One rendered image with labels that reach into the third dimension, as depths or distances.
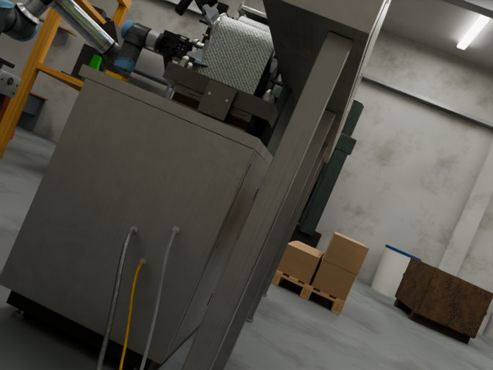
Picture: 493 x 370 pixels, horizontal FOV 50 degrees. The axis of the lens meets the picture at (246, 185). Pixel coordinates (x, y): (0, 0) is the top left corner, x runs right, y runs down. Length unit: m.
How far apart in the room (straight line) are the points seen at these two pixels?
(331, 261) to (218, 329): 3.65
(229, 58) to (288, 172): 0.94
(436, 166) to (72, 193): 8.00
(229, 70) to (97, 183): 0.65
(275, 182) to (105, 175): 0.79
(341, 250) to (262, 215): 3.66
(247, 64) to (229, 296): 1.06
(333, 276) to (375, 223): 4.43
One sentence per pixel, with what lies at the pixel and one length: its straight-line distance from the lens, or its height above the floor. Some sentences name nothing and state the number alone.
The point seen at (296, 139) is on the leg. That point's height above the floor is 0.89.
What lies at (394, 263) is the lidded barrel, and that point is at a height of 0.51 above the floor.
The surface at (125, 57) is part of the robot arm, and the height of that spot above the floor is 1.00.
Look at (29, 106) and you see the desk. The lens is 10.24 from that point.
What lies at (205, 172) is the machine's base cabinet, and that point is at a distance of 1.73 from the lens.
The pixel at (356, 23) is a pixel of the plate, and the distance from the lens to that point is 1.18.
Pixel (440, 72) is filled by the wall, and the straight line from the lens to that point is 9.67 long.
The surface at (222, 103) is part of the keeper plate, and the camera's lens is 1.79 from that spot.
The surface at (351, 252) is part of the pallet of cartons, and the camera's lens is 4.83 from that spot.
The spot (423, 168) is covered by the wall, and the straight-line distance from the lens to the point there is 9.34.
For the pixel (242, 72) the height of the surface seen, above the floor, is 1.13.
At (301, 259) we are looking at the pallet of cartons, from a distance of 4.86.
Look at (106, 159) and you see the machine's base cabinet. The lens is 1.83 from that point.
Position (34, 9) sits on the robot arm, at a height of 1.07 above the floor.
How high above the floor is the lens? 0.76
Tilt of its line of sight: level
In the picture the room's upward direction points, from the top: 24 degrees clockwise
